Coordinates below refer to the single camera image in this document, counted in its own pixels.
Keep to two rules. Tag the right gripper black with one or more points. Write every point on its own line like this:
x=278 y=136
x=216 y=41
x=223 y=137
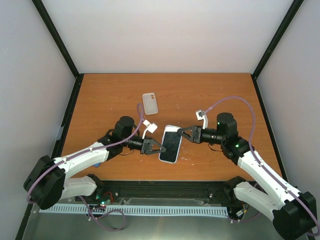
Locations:
x=196 y=131

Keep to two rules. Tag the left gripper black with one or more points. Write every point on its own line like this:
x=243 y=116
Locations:
x=146 y=146

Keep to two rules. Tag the black smartphone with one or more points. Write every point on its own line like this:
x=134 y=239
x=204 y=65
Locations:
x=170 y=147

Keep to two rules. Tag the light blue phone case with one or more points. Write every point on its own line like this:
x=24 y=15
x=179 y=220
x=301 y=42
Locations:
x=171 y=128

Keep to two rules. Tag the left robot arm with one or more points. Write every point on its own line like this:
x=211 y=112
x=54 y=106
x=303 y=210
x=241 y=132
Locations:
x=52 y=179

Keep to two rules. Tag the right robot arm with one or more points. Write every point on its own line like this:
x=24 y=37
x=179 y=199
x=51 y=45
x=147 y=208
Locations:
x=293 y=213

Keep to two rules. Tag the white phone case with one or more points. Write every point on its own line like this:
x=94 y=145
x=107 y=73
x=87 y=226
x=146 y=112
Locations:
x=150 y=103

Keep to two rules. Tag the green led circuit board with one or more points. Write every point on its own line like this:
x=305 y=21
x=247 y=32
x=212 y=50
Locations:
x=105 y=203

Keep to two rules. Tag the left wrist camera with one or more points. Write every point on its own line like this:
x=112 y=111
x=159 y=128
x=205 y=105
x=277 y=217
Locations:
x=149 y=127

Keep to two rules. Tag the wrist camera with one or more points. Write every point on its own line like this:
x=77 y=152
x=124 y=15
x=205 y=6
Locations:
x=149 y=127
x=201 y=116

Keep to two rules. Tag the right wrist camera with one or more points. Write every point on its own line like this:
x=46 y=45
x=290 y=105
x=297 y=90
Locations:
x=201 y=116

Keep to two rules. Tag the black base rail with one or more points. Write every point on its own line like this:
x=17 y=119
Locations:
x=209 y=192

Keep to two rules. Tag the light blue cable duct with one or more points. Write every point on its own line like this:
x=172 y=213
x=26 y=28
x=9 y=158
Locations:
x=141 y=210

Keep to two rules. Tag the black right frame post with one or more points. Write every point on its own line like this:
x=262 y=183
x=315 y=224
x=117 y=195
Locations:
x=279 y=33

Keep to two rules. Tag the black frame post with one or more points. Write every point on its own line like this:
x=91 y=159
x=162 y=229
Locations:
x=47 y=20
x=279 y=33

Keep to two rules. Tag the black left frame post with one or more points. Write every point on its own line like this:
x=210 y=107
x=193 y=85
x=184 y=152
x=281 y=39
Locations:
x=47 y=20

